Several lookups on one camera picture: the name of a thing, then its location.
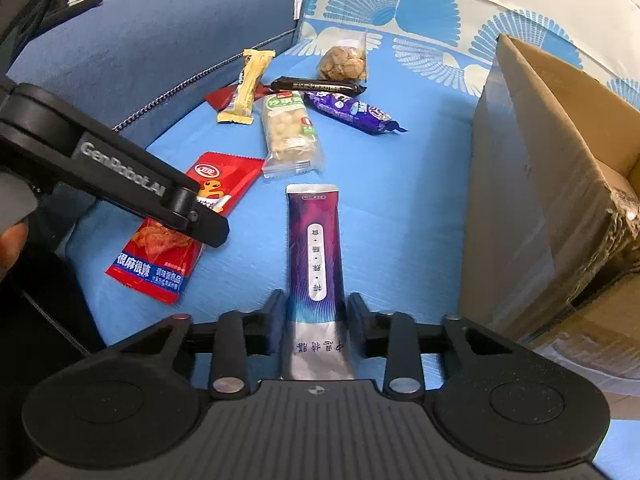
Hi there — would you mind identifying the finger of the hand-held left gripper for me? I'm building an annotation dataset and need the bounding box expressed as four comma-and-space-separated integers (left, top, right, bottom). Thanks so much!
150, 186, 231, 249

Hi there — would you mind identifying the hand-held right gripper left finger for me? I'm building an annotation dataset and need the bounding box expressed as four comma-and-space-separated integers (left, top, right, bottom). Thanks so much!
107, 290, 287, 400

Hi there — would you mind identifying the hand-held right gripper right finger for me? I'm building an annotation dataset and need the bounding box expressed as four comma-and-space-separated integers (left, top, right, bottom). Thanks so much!
347, 292, 523, 396

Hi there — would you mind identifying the large red spicy snack packet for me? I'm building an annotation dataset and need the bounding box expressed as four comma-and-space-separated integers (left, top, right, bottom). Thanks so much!
105, 151, 266, 305

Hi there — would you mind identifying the long purple stick packet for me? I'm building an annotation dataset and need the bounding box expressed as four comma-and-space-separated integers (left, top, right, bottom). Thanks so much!
279, 184, 357, 381

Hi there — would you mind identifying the small red candy packet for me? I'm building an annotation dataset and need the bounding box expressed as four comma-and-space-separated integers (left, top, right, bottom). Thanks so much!
205, 83, 271, 111

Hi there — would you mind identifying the green white rice cracker packet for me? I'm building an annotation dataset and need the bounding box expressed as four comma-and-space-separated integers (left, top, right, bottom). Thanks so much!
262, 91, 326, 180

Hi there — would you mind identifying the yellow snack bar packet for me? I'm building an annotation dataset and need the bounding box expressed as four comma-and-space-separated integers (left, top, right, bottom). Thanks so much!
216, 49, 276, 125

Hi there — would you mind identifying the purple candy packet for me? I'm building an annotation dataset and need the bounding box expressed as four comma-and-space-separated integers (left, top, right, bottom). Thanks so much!
304, 91, 409, 136

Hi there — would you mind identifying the brown cardboard box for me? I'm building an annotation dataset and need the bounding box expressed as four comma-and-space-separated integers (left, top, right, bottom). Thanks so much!
458, 34, 640, 422

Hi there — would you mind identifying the person's left hand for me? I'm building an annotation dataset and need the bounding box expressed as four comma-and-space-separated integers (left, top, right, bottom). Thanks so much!
0, 222, 29, 281

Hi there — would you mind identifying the blue denim cushion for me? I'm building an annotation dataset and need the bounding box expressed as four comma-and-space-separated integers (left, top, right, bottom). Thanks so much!
7, 0, 307, 153

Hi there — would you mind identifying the black curved object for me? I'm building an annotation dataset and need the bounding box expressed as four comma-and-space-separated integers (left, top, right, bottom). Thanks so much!
0, 0, 72, 58

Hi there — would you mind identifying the blue fan-print bed sheet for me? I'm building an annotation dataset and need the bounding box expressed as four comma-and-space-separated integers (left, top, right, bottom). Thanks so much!
65, 0, 640, 480

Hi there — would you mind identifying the black snack bar packet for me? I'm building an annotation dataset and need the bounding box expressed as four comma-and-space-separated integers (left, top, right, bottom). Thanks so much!
270, 76, 367, 99

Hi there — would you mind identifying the clear bag of cookies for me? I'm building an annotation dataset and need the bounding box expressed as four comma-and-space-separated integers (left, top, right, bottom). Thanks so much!
317, 30, 369, 84

